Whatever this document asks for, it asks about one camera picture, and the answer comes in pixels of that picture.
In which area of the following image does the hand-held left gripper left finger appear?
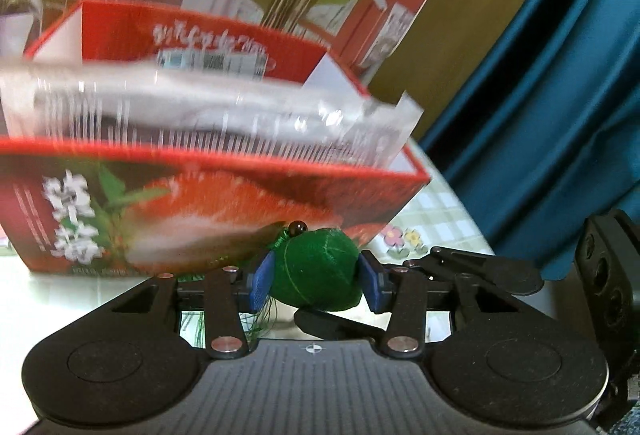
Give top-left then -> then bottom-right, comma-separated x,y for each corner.
112,249 -> 275,360

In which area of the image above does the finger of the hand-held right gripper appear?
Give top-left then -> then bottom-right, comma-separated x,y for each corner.
402,246 -> 545,296

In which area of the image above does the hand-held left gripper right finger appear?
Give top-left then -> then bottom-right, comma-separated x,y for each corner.
357,251 -> 501,360

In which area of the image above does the black eye mask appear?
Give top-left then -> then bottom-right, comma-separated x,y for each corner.
294,305 -> 401,342

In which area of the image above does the green tasselled sachet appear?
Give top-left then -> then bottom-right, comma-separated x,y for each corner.
192,220 -> 364,346

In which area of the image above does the red strawberry print box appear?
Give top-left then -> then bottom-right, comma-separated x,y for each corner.
0,0 -> 432,277

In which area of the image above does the white printed plastic packet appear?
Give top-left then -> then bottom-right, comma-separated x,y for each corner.
0,57 -> 423,172

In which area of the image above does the checked rabbit print tablecloth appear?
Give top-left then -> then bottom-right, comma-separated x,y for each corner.
0,167 -> 496,348

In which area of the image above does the teal curtain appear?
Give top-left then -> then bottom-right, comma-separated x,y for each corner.
420,0 -> 640,281

